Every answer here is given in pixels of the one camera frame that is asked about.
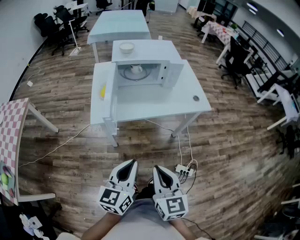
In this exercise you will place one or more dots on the long white table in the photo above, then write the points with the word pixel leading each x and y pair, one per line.
pixel 119 25

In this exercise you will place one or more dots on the white microwave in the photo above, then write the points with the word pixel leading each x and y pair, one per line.
pixel 152 50

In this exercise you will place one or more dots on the white floor lamp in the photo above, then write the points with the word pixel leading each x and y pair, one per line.
pixel 75 50

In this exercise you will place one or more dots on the white bowl of rice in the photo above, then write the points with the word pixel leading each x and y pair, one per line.
pixel 126 47

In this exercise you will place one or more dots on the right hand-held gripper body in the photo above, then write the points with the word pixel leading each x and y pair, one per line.
pixel 174 206

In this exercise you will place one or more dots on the black office chair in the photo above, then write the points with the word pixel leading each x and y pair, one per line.
pixel 68 16
pixel 236 56
pixel 103 4
pixel 42 23
pixel 56 32

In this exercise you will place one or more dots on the person's right forearm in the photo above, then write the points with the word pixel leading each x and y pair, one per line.
pixel 182 229

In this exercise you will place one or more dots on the person's left forearm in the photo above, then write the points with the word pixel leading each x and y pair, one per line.
pixel 98 227

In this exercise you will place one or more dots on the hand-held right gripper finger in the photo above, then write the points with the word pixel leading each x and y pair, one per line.
pixel 175 182
pixel 157 185

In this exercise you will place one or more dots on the ceiling light panel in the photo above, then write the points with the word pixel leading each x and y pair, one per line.
pixel 280 32
pixel 253 8

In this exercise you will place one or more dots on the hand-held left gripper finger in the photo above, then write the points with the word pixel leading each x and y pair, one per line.
pixel 113 175
pixel 134 178

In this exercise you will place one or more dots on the checkered cloth table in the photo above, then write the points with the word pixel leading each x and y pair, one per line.
pixel 218 30

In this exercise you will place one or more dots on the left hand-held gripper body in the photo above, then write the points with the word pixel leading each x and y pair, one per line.
pixel 110 198

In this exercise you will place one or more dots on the pink checkered table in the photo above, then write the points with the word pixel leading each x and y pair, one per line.
pixel 9 131

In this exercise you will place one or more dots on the heap of white small boxes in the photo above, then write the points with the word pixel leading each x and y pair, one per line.
pixel 31 225

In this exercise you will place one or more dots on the black chair base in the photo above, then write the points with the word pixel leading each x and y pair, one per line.
pixel 50 211

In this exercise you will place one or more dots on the black window railing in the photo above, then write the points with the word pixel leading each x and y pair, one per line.
pixel 264 42

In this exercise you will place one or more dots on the green round object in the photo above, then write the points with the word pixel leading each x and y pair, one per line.
pixel 4 178

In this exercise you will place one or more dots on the glass turntable plate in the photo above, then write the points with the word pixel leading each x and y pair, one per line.
pixel 140 76

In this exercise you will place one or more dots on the white power strip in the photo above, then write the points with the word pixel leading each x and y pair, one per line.
pixel 182 168

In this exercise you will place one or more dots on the person's grey shirt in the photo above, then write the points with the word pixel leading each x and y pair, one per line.
pixel 145 222

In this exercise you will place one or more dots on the white cup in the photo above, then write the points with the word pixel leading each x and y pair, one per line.
pixel 135 68

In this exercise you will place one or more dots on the person's black trouser legs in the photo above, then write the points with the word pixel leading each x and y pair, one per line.
pixel 145 192

